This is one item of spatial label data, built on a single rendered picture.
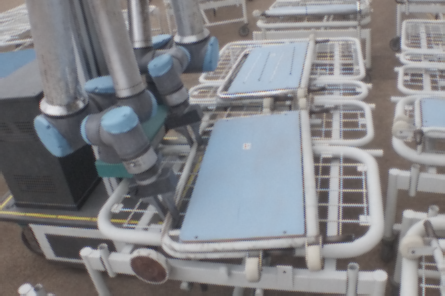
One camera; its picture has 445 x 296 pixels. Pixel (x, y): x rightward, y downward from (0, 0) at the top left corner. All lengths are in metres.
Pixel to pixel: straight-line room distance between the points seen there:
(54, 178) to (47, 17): 0.77
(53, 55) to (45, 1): 0.15
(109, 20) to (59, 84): 0.23
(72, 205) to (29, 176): 0.21
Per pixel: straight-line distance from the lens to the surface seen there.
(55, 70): 1.23
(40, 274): 2.09
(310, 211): 1.13
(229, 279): 1.18
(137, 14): 1.60
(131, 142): 1.09
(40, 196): 1.85
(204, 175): 1.36
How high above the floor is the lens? 1.29
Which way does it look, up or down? 29 degrees down
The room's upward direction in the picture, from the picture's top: 8 degrees counter-clockwise
